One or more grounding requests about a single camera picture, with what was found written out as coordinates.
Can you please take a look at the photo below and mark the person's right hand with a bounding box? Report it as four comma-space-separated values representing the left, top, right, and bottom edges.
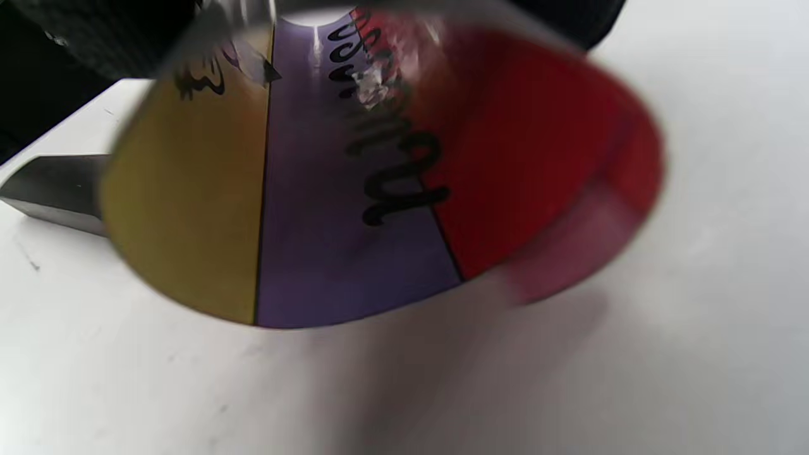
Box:
13, 0, 628, 80

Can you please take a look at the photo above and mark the dark wooden paperweight block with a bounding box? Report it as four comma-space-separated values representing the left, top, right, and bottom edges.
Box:
0, 154, 116, 238

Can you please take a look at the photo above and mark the rainbow striped cartoon poster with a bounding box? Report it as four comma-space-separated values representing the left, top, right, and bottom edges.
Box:
98, 0, 666, 331

